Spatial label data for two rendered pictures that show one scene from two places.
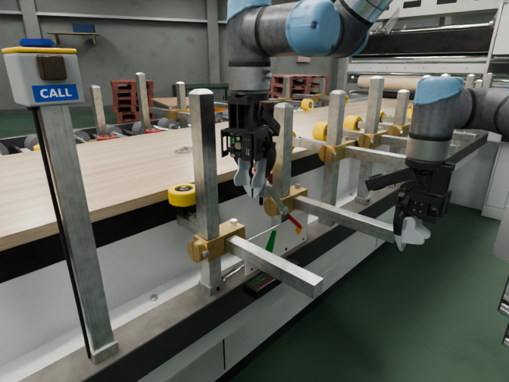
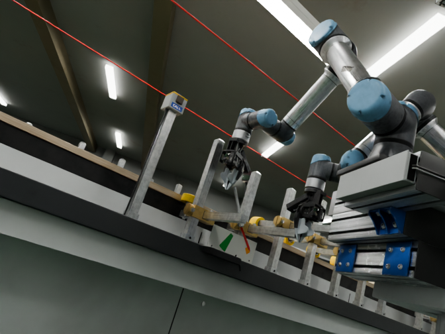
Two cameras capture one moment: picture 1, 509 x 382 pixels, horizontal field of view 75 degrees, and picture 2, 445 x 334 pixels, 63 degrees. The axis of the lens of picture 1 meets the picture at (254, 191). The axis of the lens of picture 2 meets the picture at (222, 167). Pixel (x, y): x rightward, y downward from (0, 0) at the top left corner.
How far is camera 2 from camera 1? 1.05 m
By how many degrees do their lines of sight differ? 40
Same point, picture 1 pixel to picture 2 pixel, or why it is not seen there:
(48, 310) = not seen: hidden behind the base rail
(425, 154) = (310, 183)
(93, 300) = (143, 185)
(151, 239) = (161, 218)
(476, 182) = not seen: outside the picture
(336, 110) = (288, 197)
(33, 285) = (106, 195)
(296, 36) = (259, 116)
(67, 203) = (158, 141)
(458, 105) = (326, 165)
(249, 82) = (240, 134)
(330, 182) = (277, 240)
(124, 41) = not seen: hidden behind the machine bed
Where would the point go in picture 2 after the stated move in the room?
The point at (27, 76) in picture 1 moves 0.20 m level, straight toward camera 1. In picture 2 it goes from (173, 99) to (189, 79)
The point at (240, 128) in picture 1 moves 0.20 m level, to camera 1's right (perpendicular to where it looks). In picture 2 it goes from (230, 150) to (278, 161)
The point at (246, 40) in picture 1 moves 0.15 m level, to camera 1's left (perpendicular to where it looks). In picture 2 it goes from (243, 120) to (210, 112)
